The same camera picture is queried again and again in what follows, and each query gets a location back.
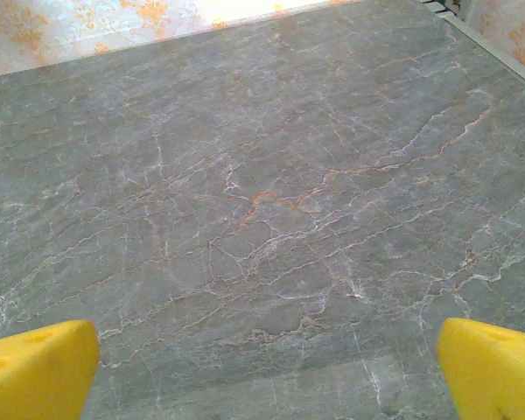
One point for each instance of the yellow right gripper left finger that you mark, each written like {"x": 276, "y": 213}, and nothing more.
{"x": 35, "y": 372}

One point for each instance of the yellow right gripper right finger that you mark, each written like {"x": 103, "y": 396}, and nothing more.
{"x": 494, "y": 376}

